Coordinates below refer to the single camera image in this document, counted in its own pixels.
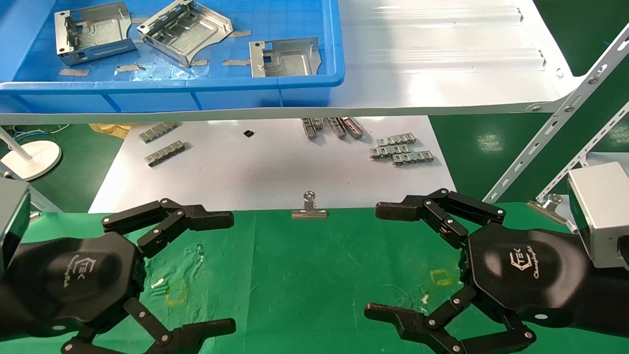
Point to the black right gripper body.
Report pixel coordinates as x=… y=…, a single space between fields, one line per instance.
x=526 y=275

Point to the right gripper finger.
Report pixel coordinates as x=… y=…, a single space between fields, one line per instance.
x=437 y=209
x=417 y=327

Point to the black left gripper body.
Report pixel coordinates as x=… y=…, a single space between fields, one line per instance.
x=73 y=280

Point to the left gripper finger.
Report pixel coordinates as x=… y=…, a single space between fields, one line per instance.
x=169 y=221
x=191 y=337

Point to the curved-edge metal bracket part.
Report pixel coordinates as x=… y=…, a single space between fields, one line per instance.
x=196 y=29

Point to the metal link strip part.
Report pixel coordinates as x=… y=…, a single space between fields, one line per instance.
x=388 y=151
x=397 y=139
x=165 y=153
x=157 y=132
x=413 y=158

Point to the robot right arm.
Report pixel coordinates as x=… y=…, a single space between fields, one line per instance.
x=614 y=295

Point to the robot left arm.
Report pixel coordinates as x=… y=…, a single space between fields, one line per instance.
x=5 y=309

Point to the grey perforated angle bar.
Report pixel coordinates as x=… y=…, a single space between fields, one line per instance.
x=46 y=201

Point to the yellow crumpled bag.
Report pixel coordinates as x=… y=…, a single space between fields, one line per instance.
x=110 y=130

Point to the green cloth cover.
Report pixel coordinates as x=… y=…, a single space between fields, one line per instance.
x=295 y=285

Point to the white board sheet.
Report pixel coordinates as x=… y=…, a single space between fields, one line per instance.
x=275 y=167

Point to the white perforated angle bar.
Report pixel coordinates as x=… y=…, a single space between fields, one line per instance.
x=540 y=138
x=604 y=131

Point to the white round lamp stand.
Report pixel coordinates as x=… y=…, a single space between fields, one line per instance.
x=34 y=160

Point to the white metal shelf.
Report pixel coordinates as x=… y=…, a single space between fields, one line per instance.
x=432 y=73

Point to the blue plastic bin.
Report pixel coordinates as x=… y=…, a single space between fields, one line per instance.
x=236 y=98

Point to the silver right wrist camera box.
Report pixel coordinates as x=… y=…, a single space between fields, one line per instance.
x=599 y=211

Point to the small metal rail piece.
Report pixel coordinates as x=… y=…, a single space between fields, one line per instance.
x=337 y=128
x=319 y=123
x=353 y=127
x=309 y=129

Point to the boxy folded metal bracket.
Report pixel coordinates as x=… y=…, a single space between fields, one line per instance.
x=98 y=34

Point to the flat notched metal bracket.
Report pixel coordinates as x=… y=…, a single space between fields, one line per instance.
x=290 y=61

